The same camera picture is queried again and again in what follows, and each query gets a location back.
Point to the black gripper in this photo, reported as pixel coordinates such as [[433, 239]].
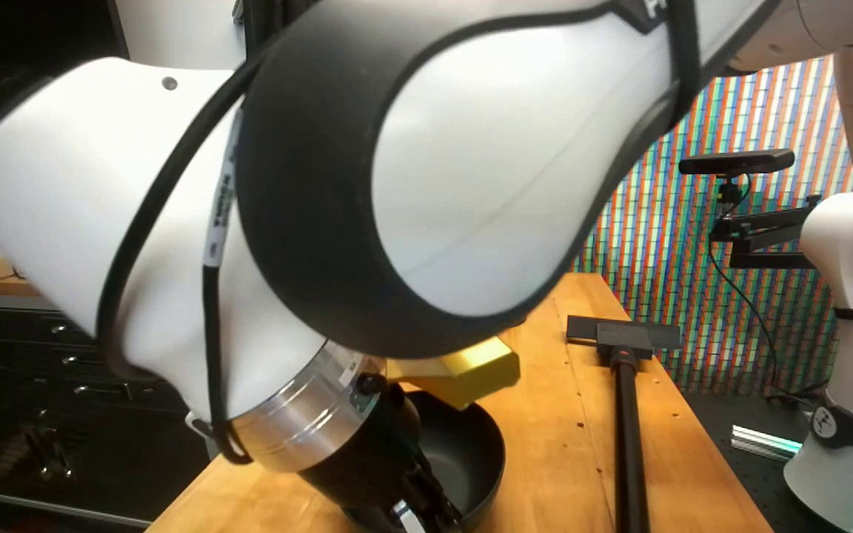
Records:
[[367, 464]]

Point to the yellow block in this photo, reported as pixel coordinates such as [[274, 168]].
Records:
[[472, 371]]

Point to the black bowl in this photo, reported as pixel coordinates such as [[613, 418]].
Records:
[[472, 455]]

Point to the black bar camera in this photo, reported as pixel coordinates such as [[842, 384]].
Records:
[[737, 162]]

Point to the black T-shaped tool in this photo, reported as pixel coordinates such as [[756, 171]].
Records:
[[627, 417]]

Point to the black drawer cabinet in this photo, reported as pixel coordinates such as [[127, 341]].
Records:
[[43, 417]]

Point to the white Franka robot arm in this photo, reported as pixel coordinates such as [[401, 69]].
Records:
[[496, 180]]

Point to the striped monitor screen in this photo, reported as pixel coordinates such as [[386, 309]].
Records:
[[663, 226]]

